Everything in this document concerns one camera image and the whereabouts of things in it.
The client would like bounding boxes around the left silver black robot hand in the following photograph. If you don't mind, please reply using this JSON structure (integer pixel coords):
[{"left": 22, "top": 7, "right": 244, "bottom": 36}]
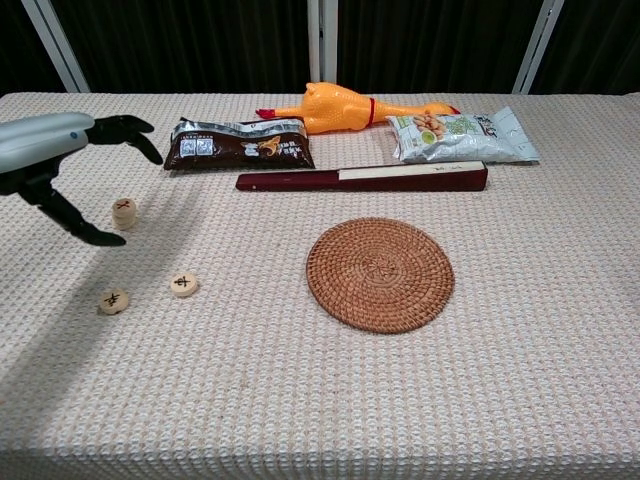
[{"left": 0, "top": 111, "right": 165, "bottom": 248}]

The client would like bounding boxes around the round woven rattan coaster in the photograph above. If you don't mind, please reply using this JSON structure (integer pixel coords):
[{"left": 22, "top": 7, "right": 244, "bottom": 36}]
[{"left": 305, "top": 216, "right": 456, "bottom": 335}]

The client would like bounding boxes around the black pleated curtain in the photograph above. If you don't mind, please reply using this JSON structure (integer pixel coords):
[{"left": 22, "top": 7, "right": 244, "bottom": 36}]
[
  {"left": 0, "top": 0, "right": 69, "bottom": 96},
  {"left": 337, "top": 0, "right": 545, "bottom": 95},
  {"left": 529, "top": 0, "right": 640, "bottom": 96},
  {"left": 49, "top": 0, "right": 311, "bottom": 95}
]

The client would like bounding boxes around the brown snack bag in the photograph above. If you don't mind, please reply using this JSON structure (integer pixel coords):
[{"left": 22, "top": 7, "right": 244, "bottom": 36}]
[{"left": 163, "top": 117, "right": 317, "bottom": 172}]

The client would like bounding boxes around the dark red folded fan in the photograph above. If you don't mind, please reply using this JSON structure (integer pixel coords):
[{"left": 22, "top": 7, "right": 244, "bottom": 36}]
[{"left": 235, "top": 160, "right": 489, "bottom": 193}]

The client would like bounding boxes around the yellow rubber chicken toy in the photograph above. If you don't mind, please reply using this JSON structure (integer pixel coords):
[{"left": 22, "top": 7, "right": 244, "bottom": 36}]
[{"left": 255, "top": 81, "right": 462, "bottom": 136}]

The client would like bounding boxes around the beige woven tablecloth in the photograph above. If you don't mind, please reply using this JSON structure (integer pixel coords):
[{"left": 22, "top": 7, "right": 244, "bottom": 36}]
[{"left": 0, "top": 91, "right": 640, "bottom": 480}]

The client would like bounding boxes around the green white snack bag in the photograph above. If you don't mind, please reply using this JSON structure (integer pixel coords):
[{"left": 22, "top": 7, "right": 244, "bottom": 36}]
[{"left": 384, "top": 105, "right": 542, "bottom": 166}]

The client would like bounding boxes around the grey metal frame post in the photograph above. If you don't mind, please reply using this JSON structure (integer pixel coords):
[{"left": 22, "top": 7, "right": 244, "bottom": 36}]
[
  {"left": 306, "top": 0, "right": 340, "bottom": 96},
  {"left": 19, "top": 0, "right": 91, "bottom": 94},
  {"left": 511, "top": 0, "right": 566, "bottom": 95}
]

